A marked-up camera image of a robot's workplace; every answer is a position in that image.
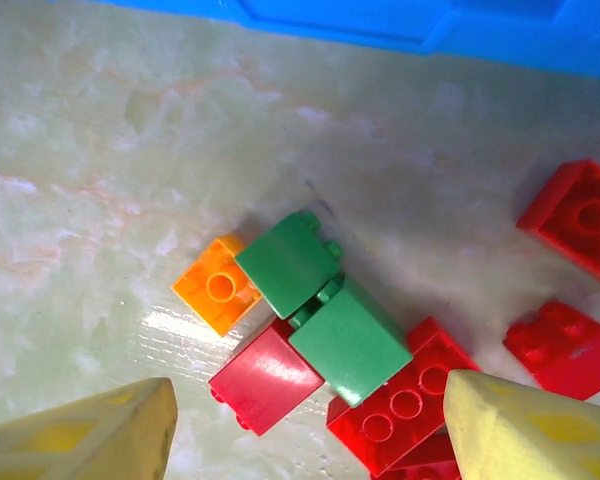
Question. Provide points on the blue plastic container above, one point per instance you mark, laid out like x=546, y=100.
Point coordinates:
x=380, y=20

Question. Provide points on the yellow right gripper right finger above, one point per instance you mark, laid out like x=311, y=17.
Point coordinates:
x=520, y=440

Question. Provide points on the orange two-by-two lego brick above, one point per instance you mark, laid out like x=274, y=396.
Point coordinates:
x=215, y=290

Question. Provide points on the green two-by-two lego brick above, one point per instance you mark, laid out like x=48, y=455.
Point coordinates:
x=285, y=265
x=350, y=345

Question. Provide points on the scuffed red two-by-two lego brick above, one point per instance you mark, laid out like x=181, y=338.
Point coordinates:
x=570, y=360

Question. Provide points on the red two-by-four lego brick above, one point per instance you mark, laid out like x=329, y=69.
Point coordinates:
x=430, y=465
x=395, y=415

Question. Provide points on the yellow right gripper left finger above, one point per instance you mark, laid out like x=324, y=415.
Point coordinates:
x=90, y=445

